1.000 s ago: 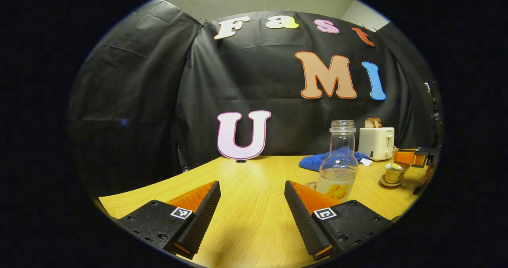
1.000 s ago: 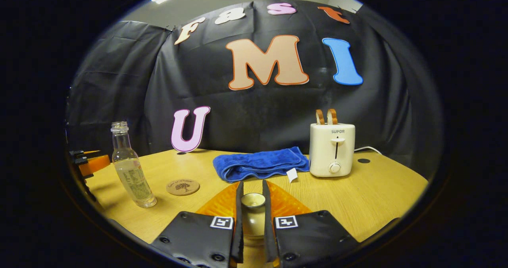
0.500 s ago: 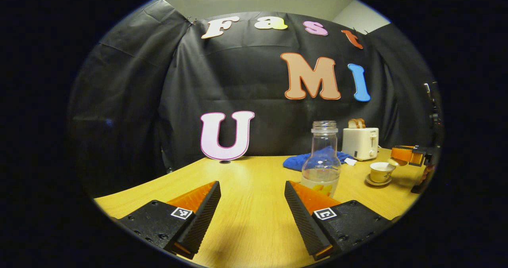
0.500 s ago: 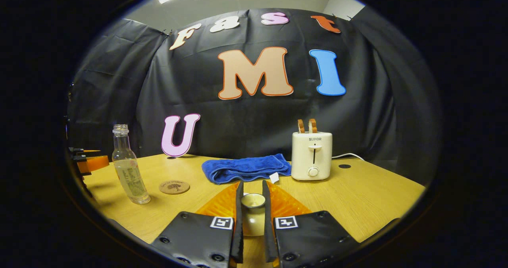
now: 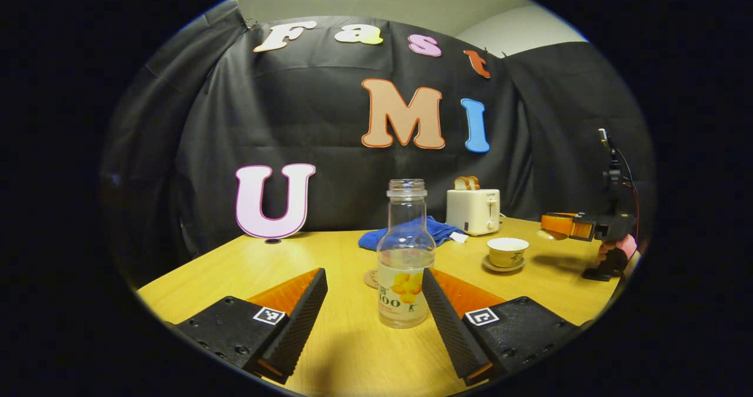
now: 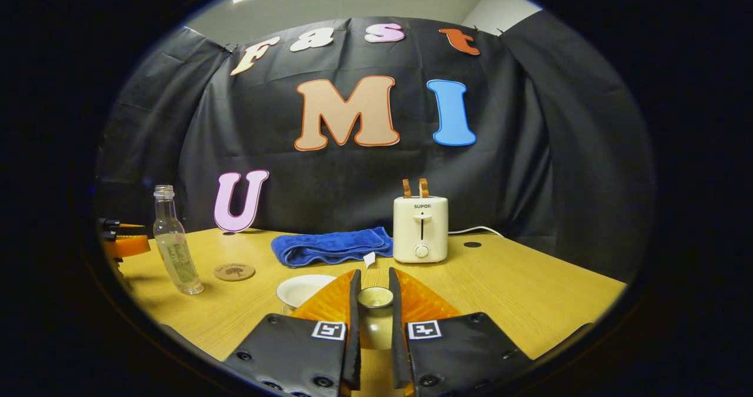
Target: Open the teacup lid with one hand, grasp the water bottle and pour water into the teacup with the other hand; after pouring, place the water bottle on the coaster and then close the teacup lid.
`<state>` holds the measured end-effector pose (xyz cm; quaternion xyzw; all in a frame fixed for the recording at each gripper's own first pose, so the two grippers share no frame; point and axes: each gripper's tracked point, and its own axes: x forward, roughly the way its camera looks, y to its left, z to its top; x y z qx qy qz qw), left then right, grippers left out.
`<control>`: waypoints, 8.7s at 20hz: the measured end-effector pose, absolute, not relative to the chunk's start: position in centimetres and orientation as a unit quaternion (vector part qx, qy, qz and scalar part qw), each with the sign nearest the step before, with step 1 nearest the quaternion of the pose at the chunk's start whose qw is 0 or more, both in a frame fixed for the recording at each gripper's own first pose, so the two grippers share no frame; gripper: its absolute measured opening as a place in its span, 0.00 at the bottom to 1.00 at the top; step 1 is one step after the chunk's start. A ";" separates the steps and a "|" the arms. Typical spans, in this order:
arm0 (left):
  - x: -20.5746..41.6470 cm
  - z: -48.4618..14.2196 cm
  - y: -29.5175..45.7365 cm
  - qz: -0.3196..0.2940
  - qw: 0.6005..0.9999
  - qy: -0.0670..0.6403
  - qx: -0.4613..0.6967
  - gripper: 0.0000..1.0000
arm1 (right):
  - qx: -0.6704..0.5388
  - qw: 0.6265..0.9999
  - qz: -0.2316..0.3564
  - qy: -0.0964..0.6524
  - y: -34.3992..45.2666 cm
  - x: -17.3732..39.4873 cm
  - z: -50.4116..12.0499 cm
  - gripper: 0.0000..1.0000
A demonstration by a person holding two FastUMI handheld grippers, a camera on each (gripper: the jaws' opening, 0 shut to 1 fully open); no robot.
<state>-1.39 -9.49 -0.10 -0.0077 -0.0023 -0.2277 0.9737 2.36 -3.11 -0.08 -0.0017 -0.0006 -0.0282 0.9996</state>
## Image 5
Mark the beige ceramic teacup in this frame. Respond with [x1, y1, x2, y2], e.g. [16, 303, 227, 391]
[487, 238, 529, 268]

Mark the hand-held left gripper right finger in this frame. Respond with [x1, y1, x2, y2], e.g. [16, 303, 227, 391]
[421, 267, 583, 386]

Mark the black backdrop cloth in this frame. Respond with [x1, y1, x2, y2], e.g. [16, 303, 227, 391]
[100, 0, 657, 292]

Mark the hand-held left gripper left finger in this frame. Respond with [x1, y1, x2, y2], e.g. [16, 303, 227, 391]
[175, 268, 328, 385]

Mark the clear glass water bottle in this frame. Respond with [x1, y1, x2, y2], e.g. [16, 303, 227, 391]
[376, 179, 437, 329]

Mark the beige ceramic saucer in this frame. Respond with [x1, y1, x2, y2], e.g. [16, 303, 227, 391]
[482, 255, 526, 273]

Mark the white toaster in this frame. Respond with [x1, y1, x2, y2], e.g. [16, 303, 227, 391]
[446, 188, 501, 236]

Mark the blue folded towel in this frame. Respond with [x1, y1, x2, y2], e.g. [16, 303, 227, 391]
[358, 216, 469, 252]

